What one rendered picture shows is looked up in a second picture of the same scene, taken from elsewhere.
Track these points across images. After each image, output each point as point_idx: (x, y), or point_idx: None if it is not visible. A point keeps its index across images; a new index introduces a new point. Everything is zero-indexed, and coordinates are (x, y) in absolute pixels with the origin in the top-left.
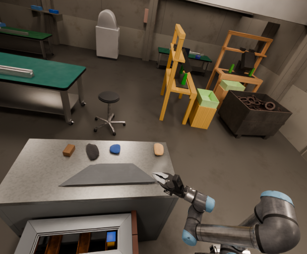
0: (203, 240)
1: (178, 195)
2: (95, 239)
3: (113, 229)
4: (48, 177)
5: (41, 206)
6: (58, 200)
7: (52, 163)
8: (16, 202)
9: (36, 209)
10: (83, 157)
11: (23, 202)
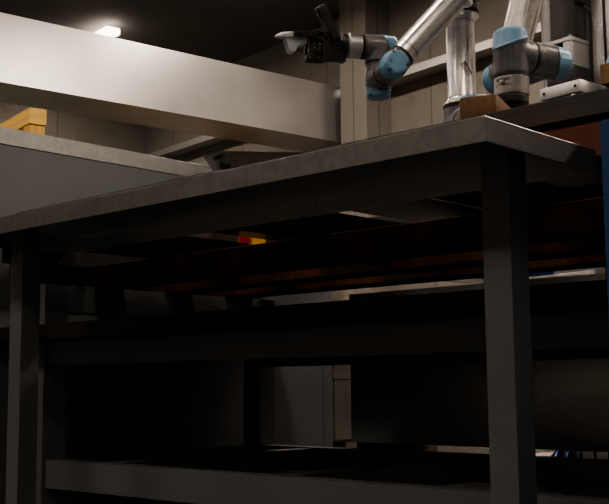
0: (412, 45)
1: (337, 55)
2: (201, 298)
3: (238, 241)
4: None
5: (48, 168)
6: (92, 144)
7: None
8: (3, 127)
9: (34, 182)
10: None
11: (17, 133)
